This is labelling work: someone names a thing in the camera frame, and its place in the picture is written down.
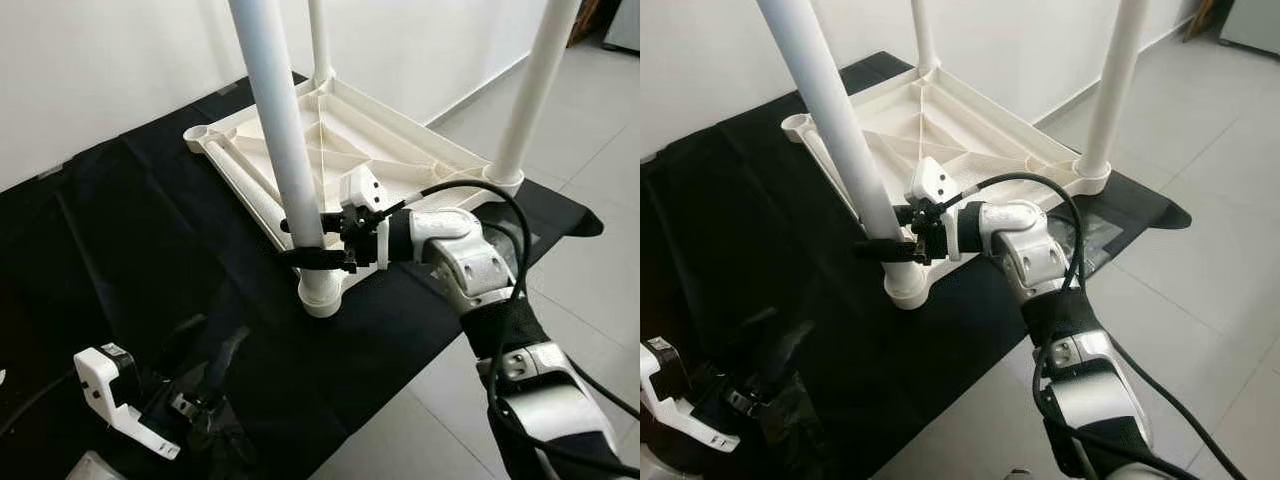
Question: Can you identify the clear plastic tape patch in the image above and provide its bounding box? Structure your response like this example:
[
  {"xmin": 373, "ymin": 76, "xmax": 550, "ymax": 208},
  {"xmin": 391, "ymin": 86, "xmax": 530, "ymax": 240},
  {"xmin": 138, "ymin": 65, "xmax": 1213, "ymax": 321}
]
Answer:
[
  {"xmin": 470, "ymin": 215, "xmax": 541, "ymax": 271},
  {"xmin": 1050, "ymin": 205, "xmax": 1126, "ymax": 271},
  {"xmin": 760, "ymin": 395, "xmax": 831, "ymax": 480},
  {"xmin": 185, "ymin": 400, "xmax": 256, "ymax": 480}
]

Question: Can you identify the brown wooden furniture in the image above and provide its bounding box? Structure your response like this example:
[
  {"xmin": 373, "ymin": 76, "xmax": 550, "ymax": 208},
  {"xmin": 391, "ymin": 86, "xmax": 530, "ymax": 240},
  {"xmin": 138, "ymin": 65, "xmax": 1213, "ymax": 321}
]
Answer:
[
  {"xmin": 1185, "ymin": 0, "xmax": 1226, "ymax": 43},
  {"xmin": 568, "ymin": 0, "xmax": 606, "ymax": 48}
]

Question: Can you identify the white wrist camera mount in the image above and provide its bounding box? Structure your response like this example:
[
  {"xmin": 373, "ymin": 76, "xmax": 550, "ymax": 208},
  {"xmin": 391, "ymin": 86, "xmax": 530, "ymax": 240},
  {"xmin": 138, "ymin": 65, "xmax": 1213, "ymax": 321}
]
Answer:
[
  {"xmin": 905, "ymin": 157, "xmax": 966, "ymax": 263},
  {"xmin": 73, "ymin": 343, "xmax": 183, "ymax": 461},
  {"xmin": 338, "ymin": 165, "xmax": 391, "ymax": 271},
  {"xmin": 640, "ymin": 338, "xmax": 741, "ymax": 451}
]

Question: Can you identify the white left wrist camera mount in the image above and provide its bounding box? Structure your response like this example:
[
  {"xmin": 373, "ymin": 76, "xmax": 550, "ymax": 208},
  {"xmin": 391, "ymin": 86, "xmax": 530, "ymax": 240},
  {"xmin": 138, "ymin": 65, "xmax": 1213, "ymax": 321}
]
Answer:
[
  {"xmin": 73, "ymin": 343, "xmax": 183, "ymax": 461},
  {"xmin": 640, "ymin": 338, "xmax": 741, "ymax": 451}
]

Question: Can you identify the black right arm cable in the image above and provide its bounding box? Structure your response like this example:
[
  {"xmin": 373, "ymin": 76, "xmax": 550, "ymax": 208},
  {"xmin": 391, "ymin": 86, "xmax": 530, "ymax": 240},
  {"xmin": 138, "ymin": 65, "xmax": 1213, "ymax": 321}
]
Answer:
[
  {"xmin": 955, "ymin": 172, "xmax": 1251, "ymax": 480},
  {"xmin": 385, "ymin": 180, "xmax": 640, "ymax": 471}
]

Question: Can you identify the grey metal cabinet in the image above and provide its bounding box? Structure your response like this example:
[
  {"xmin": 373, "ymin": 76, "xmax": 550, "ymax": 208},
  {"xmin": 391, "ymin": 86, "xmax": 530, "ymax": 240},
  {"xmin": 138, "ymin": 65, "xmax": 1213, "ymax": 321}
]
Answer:
[
  {"xmin": 1218, "ymin": 0, "xmax": 1280, "ymax": 58},
  {"xmin": 602, "ymin": 0, "xmax": 640, "ymax": 53}
]

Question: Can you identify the white plastic table top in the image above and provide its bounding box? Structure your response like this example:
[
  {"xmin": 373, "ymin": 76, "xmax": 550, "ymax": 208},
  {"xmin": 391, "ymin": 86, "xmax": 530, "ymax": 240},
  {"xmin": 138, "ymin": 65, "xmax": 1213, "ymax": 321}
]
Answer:
[
  {"xmin": 780, "ymin": 68, "xmax": 1113, "ymax": 309},
  {"xmin": 183, "ymin": 72, "xmax": 526, "ymax": 319}
]

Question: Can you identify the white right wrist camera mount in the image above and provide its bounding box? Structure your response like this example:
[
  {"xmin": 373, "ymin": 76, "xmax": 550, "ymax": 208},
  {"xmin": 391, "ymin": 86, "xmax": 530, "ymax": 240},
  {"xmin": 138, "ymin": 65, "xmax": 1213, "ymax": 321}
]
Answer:
[
  {"xmin": 338, "ymin": 165, "xmax": 391, "ymax": 271},
  {"xmin": 905, "ymin": 157, "xmax": 966, "ymax": 263}
]

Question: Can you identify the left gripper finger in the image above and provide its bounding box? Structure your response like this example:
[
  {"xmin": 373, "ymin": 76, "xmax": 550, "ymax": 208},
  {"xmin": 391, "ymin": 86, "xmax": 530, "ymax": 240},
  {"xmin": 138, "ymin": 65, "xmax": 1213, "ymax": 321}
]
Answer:
[
  {"xmin": 715, "ymin": 307, "xmax": 776, "ymax": 366},
  {"xmin": 205, "ymin": 325, "xmax": 251, "ymax": 396},
  {"xmin": 155, "ymin": 313, "xmax": 206, "ymax": 371},
  {"xmin": 760, "ymin": 320, "xmax": 813, "ymax": 391}
]

